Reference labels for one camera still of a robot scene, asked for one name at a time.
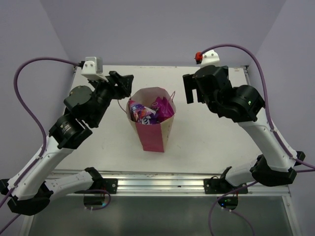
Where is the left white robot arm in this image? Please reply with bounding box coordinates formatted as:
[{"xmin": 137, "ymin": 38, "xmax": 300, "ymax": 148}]
[{"xmin": 0, "ymin": 71, "xmax": 134, "ymax": 216}]

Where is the Fox's candy bag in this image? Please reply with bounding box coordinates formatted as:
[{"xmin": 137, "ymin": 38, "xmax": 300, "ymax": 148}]
[{"xmin": 128, "ymin": 100, "xmax": 158, "ymax": 125}]

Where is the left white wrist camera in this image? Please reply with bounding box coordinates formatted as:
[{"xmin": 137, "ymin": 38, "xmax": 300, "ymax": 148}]
[{"xmin": 81, "ymin": 57, "xmax": 103, "ymax": 81}]

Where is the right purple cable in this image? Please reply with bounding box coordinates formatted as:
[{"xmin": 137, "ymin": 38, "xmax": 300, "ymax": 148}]
[{"xmin": 201, "ymin": 44, "xmax": 315, "ymax": 236}]

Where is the purple cable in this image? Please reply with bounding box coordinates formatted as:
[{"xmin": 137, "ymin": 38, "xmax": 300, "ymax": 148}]
[
  {"xmin": 201, "ymin": 44, "xmax": 315, "ymax": 236},
  {"xmin": 0, "ymin": 58, "xmax": 82, "ymax": 232}
]

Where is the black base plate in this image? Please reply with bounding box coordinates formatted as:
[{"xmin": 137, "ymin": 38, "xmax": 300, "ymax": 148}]
[
  {"xmin": 96, "ymin": 178, "xmax": 118, "ymax": 194},
  {"xmin": 203, "ymin": 176, "xmax": 243, "ymax": 194}
]

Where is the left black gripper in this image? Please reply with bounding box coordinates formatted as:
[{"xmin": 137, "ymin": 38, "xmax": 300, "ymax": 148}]
[{"xmin": 88, "ymin": 70, "xmax": 133, "ymax": 126}]

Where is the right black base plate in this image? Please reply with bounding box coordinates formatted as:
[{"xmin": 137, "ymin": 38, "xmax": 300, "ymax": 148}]
[{"xmin": 203, "ymin": 176, "xmax": 243, "ymax": 194}]

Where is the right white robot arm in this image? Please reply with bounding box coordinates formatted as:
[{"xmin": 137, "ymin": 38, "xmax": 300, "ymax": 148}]
[{"xmin": 183, "ymin": 65, "xmax": 305, "ymax": 193}]

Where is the purple grape candy bag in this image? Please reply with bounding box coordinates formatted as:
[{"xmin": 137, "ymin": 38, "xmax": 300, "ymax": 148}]
[{"xmin": 151, "ymin": 97, "xmax": 175, "ymax": 123}]

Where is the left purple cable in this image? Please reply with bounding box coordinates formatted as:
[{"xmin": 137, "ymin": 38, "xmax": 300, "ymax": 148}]
[{"xmin": 0, "ymin": 58, "xmax": 82, "ymax": 232}]

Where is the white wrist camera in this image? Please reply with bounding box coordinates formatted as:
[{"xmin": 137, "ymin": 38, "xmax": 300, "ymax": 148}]
[
  {"xmin": 194, "ymin": 50, "xmax": 220, "ymax": 68},
  {"xmin": 81, "ymin": 57, "xmax": 103, "ymax": 81}
]

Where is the aluminium mounting rail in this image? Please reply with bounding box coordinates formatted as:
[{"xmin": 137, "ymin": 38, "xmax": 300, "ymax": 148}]
[{"xmin": 44, "ymin": 171, "xmax": 290, "ymax": 200}]

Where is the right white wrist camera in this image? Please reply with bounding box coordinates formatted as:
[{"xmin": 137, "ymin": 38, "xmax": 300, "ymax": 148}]
[{"xmin": 194, "ymin": 50, "xmax": 220, "ymax": 68}]

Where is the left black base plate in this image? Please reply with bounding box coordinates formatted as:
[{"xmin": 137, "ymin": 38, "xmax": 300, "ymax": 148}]
[{"xmin": 96, "ymin": 178, "xmax": 118, "ymax": 194}]

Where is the pink paper bag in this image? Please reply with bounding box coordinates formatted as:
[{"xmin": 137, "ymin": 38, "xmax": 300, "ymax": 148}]
[{"xmin": 124, "ymin": 87, "xmax": 176, "ymax": 152}]

